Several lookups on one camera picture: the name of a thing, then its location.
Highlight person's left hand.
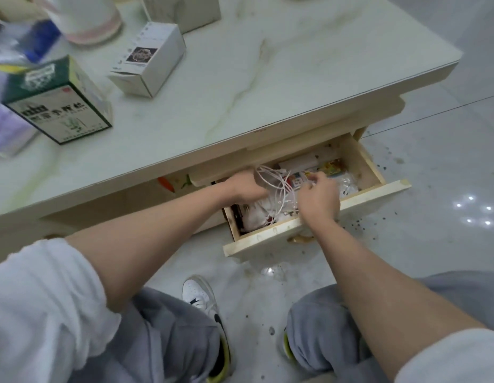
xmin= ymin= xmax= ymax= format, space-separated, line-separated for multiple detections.
xmin=225 ymin=170 xmax=272 ymax=206

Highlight person's right hand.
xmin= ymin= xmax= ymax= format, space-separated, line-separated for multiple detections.
xmin=297 ymin=171 xmax=343 ymax=228

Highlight white cable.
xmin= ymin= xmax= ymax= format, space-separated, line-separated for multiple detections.
xmin=255 ymin=165 xmax=302 ymax=226

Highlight person's left forearm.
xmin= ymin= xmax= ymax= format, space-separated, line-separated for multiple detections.
xmin=65 ymin=183 xmax=240 ymax=313

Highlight person's right forearm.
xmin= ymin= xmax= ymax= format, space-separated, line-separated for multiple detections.
xmin=306 ymin=218 xmax=488 ymax=380

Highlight colourful snack packet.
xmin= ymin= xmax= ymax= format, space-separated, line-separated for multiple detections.
xmin=321 ymin=158 xmax=346 ymax=177

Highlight white plastic bag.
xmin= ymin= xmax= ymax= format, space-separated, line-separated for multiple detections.
xmin=242 ymin=195 xmax=300 ymax=232

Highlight clear plastic bag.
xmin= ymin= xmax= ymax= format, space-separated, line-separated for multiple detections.
xmin=338 ymin=173 xmax=360 ymax=197

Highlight wooden drawer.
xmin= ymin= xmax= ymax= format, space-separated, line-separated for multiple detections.
xmin=222 ymin=131 xmax=412 ymax=261

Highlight orange and green sticker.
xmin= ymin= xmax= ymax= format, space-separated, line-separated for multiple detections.
xmin=157 ymin=175 xmax=192 ymax=193

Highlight white and black left shoe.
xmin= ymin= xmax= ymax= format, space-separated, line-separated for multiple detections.
xmin=182 ymin=275 xmax=232 ymax=383

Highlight white and black shoe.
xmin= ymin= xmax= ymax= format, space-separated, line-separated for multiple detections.
xmin=282 ymin=326 xmax=298 ymax=362
xmin=182 ymin=275 xmax=232 ymax=383

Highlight wooden table with marble top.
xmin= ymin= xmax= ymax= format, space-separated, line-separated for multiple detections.
xmin=0 ymin=0 xmax=464 ymax=256

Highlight white and black right shoe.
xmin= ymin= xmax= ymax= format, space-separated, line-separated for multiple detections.
xmin=282 ymin=326 xmax=298 ymax=362

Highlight white box with dark print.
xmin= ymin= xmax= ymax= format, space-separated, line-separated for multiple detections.
xmin=107 ymin=22 xmax=187 ymax=98

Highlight grey trousers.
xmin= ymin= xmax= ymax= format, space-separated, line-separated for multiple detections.
xmin=65 ymin=271 xmax=494 ymax=383

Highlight grey marbled box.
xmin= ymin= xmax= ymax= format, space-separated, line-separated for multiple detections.
xmin=139 ymin=0 xmax=222 ymax=35

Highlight green and white carton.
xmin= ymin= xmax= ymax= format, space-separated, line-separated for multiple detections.
xmin=1 ymin=56 xmax=114 ymax=146

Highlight white and pink cup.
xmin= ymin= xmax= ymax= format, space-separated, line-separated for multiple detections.
xmin=41 ymin=0 xmax=123 ymax=46

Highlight white long-sleeved top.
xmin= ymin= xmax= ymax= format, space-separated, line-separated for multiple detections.
xmin=0 ymin=238 xmax=494 ymax=383

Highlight purple packet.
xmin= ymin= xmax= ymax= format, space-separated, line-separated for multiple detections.
xmin=0 ymin=103 xmax=40 ymax=159

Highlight blue packet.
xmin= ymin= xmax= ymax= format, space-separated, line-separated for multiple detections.
xmin=16 ymin=20 xmax=62 ymax=63

